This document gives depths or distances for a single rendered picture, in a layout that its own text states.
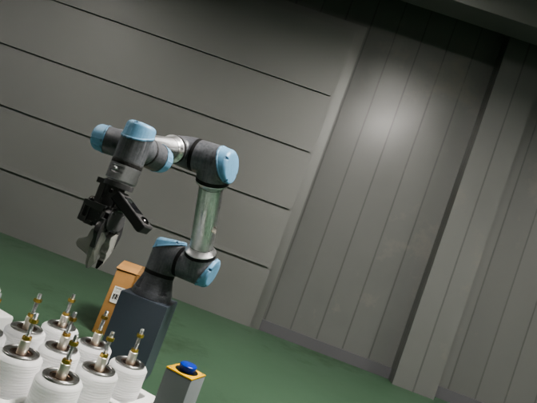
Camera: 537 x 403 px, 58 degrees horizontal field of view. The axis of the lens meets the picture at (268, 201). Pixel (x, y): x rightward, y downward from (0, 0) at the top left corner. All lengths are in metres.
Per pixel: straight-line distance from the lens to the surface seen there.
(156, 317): 1.84
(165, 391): 1.18
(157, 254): 1.86
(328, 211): 3.65
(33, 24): 4.40
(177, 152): 1.62
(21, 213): 4.09
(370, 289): 3.70
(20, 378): 1.18
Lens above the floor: 0.67
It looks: 4 degrees up
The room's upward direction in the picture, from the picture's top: 20 degrees clockwise
